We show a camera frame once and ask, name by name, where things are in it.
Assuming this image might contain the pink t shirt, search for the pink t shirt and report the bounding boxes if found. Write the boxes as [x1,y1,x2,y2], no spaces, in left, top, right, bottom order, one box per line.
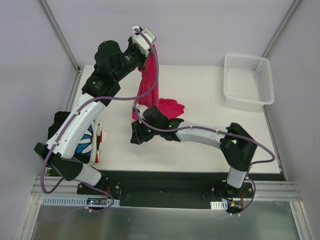
[136,54,185,119]

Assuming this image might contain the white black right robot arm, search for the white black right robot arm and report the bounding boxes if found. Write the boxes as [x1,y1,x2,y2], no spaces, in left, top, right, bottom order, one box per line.
[130,104,257,199]

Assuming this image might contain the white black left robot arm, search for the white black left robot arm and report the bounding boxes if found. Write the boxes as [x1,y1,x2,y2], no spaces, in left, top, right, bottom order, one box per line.
[34,33,156,195]

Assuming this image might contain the white red folded shirt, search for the white red folded shirt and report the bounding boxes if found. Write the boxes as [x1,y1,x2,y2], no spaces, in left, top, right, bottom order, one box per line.
[90,121,108,165]

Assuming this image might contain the black folded t shirt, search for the black folded t shirt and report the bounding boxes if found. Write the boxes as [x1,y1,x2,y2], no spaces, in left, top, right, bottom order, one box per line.
[46,110,96,164]

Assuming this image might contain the white perforated plastic basket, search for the white perforated plastic basket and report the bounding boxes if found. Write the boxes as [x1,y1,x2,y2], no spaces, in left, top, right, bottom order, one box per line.
[223,53,275,110]

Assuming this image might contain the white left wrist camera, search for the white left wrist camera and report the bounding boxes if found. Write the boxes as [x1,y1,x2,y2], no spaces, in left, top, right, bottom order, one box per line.
[132,25,157,57]

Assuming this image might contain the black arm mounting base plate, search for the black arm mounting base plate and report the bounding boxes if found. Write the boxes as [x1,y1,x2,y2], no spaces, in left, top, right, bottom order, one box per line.
[48,168,256,208]

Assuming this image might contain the aluminium frame rail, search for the aluminium frame rail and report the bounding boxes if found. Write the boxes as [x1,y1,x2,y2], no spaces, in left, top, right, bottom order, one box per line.
[31,176,79,196]

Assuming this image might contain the white slotted cable duct right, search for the white slotted cable duct right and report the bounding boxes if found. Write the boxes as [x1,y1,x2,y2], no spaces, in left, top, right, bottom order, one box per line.
[210,201,228,211]

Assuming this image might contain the white slotted cable duct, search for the white slotted cable duct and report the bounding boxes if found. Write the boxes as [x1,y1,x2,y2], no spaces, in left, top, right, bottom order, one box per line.
[42,196,120,208]
[210,201,228,211]

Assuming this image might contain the white slotted cable duct left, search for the white slotted cable duct left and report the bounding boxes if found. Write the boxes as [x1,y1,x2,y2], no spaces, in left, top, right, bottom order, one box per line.
[42,196,120,208]

